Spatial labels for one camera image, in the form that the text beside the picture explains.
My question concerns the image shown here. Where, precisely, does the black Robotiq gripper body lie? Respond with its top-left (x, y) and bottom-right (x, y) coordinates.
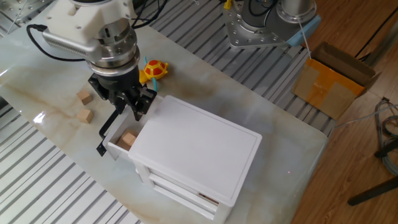
top-left (93, 66), bottom-right (141, 95)

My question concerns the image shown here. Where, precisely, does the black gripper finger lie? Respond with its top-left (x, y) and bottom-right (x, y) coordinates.
top-left (127, 86), bottom-right (158, 123)
top-left (88, 74), bottom-right (127, 114)

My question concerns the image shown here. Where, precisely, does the white drawer with black handle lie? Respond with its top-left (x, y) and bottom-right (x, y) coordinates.
top-left (96, 93), bottom-right (165, 161)

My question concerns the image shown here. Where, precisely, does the white drawer cabinet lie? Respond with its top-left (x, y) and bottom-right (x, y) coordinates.
top-left (127, 95), bottom-right (263, 224)

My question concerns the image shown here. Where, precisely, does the small wooden cube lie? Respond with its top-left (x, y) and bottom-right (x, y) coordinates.
top-left (76, 108), bottom-right (95, 124)
top-left (76, 89), bottom-right (93, 106)

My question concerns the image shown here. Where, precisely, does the yellow turtle bath toy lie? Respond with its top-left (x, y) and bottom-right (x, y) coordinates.
top-left (138, 55), bottom-right (169, 93)

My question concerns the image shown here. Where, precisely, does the wooden block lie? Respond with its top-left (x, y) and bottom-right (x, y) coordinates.
top-left (116, 129), bottom-right (139, 152)

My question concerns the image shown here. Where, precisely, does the silver perforated breadboard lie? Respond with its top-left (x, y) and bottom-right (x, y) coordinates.
top-left (0, 0), bottom-right (53, 24)

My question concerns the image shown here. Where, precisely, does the cardboard box with orange tape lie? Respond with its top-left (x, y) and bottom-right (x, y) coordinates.
top-left (292, 41), bottom-right (382, 121)

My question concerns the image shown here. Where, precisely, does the black stand leg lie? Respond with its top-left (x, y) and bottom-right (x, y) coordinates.
top-left (347, 176), bottom-right (398, 207)
top-left (374, 139), bottom-right (398, 159)

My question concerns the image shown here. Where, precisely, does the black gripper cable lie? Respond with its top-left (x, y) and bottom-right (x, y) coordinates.
top-left (25, 24), bottom-right (86, 62)

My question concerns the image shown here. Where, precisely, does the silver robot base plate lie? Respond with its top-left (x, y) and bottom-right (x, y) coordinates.
top-left (223, 6), bottom-right (289, 50)

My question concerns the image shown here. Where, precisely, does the grey cable coil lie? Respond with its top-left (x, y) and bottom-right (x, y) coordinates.
top-left (374, 97), bottom-right (398, 177)

